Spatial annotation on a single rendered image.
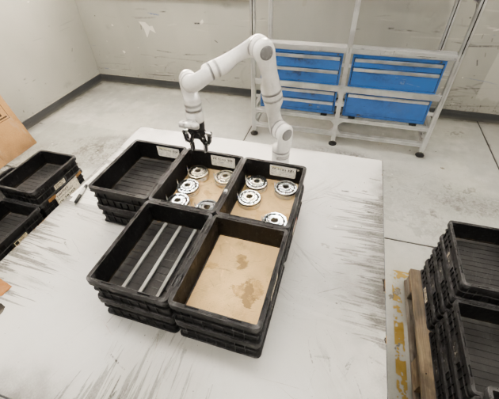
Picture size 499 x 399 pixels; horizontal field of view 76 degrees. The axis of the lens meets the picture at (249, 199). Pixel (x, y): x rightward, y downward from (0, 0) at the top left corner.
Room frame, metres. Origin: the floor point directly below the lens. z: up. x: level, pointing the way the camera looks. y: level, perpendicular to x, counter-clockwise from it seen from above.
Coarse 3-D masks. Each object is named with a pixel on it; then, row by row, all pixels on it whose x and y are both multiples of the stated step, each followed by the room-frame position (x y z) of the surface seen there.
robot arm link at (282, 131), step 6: (276, 126) 1.37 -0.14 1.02; (282, 126) 1.35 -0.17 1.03; (288, 126) 1.36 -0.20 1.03; (276, 132) 1.35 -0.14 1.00; (282, 132) 1.33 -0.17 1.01; (288, 132) 1.34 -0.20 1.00; (276, 138) 1.34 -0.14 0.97; (282, 138) 1.33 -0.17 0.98; (288, 138) 1.35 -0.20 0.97; (276, 144) 1.38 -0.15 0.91; (282, 144) 1.33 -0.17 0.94; (288, 144) 1.35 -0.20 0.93; (276, 150) 1.34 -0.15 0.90; (282, 150) 1.34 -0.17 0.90; (288, 150) 1.36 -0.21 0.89
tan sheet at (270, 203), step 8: (272, 184) 1.16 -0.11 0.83; (296, 184) 1.15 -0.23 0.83; (264, 192) 1.10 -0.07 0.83; (272, 192) 1.10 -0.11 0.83; (264, 200) 1.05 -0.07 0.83; (272, 200) 1.05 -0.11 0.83; (280, 200) 1.05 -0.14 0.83; (288, 200) 1.05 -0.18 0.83; (240, 208) 1.00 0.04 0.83; (264, 208) 1.00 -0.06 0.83; (272, 208) 1.00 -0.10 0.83; (280, 208) 1.00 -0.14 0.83; (288, 208) 1.00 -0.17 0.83; (248, 216) 0.95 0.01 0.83; (256, 216) 0.95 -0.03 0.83; (288, 216) 0.95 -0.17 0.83
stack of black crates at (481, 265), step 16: (448, 224) 1.09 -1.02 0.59; (464, 224) 1.08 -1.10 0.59; (448, 240) 1.03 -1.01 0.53; (464, 240) 1.06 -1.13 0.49; (480, 240) 1.05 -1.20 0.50; (496, 240) 1.03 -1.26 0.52; (432, 256) 1.06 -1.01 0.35; (448, 256) 0.94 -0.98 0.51; (464, 256) 0.96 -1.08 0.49; (480, 256) 0.95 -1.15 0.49; (496, 256) 0.95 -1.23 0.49; (432, 272) 0.98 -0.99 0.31; (448, 272) 0.87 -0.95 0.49; (464, 272) 0.86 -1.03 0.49; (480, 272) 0.86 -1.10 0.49; (496, 272) 0.86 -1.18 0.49; (432, 288) 0.90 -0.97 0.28; (448, 288) 0.80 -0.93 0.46; (464, 288) 0.74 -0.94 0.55; (480, 288) 0.72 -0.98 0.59; (496, 288) 0.77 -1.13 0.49; (432, 304) 0.82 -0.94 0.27; (448, 304) 0.75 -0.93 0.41; (480, 304) 0.70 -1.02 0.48; (496, 304) 0.70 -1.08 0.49; (432, 320) 0.75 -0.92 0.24
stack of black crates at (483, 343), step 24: (456, 312) 0.67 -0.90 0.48; (480, 312) 0.68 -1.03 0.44; (432, 336) 0.69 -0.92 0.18; (456, 336) 0.59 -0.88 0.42; (480, 336) 0.60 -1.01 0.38; (432, 360) 0.59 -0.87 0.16; (456, 360) 0.50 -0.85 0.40; (480, 360) 0.50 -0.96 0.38; (456, 384) 0.42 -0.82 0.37; (480, 384) 0.41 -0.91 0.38
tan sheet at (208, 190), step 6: (210, 174) 1.25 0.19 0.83; (210, 180) 1.20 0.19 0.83; (204, 186) 1.16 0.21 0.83; (210, 186) 1.16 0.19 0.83; (216, 186) 1.16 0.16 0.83; (174, 192) 1.12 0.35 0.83; (204, 192) 1.12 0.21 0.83; (210, 192) 1.12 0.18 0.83; (216, 192) 1.11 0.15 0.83; (192, 198) 1.08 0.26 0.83; (198, 198) 1.08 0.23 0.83; (204, 198) 1.08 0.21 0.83; (210, 198) 1.08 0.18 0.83; (216, 198) 1.08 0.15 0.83; (192, 204) 1.04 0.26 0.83
